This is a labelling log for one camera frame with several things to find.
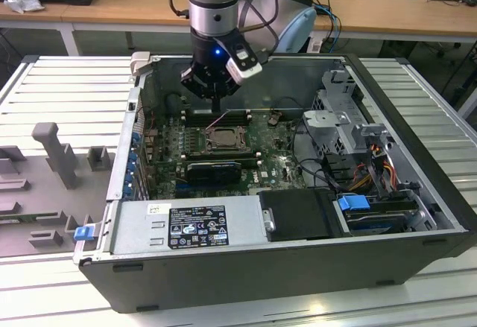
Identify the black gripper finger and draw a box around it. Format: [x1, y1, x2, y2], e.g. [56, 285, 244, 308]
[180, 64, 218, 114]
[215, 78, 240, 114]

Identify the thin wire locking lever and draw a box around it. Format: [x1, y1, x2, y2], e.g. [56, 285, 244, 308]
[205, 113, 229, 130]
[206, 144, 251, 153]

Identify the silver CPU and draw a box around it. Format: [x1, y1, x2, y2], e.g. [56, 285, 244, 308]
[214, 130, 239, 146]

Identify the metal socket cover frame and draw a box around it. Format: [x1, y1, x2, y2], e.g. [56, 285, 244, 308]
[203, 126, 249, 151]

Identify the black RAM slot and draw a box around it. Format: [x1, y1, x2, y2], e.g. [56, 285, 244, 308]
[182, 156, 260, 167]
[182, 150, 255, 158]
[184, 109, 251, 118]
[185, 116, 251, 127]

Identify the CPU socket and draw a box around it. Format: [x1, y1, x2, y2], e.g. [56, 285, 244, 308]
[203, 125, 250, 153]

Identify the blue slot retainer strip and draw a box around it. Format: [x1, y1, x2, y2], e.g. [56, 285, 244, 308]
[124, 129, 141, 200]

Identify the black disk bay cover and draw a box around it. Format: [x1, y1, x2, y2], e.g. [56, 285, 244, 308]
[257, 188, 344, 242]

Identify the black cylinder capacitor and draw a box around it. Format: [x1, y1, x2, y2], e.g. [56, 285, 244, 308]
[165, 94, 182, 115]

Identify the green motherboard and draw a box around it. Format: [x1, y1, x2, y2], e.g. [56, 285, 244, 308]
[147, 112, 310, 200]

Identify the black graphics card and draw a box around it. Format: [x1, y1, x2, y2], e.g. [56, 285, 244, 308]
[186, 161, 242, 185]

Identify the wooden desk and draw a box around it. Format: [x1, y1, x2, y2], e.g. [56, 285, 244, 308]
[0, 0, 477, 43]

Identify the grey metal drive cage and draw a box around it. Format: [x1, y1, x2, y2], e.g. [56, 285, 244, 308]
[301, 68, 396, 156]

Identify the silver power supply unit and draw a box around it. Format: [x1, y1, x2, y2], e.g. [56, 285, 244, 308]
[110, 198, 269, 255]

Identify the blue disk carrier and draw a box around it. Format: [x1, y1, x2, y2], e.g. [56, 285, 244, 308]
[337, 194, 409, 235]

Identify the grey parts rack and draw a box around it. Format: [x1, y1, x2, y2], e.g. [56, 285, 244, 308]
[0, 121, 120, 259]

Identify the crumpled white paper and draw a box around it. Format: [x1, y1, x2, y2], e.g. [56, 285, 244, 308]
[2, 0, 45, 14]

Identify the blue case latch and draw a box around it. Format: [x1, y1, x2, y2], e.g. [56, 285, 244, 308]
[74, 225, 94, 241]

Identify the black open PC case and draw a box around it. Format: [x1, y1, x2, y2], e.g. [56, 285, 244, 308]
[72, 51, 477, 315]

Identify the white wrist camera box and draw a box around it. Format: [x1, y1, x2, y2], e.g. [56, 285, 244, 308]
[225, 42, 264, 81]

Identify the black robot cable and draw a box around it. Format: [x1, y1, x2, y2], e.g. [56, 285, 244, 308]
[238, 0, 281, 62]

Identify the black wire loop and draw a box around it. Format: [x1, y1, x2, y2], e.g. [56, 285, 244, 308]
[291, 112, 338, 194]

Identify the blue cable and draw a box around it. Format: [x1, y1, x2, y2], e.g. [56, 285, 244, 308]
[316, 4, 342, 45]

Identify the coloured wire bundle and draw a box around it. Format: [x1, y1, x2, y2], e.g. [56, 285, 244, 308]
[350, 159, 398, 194]

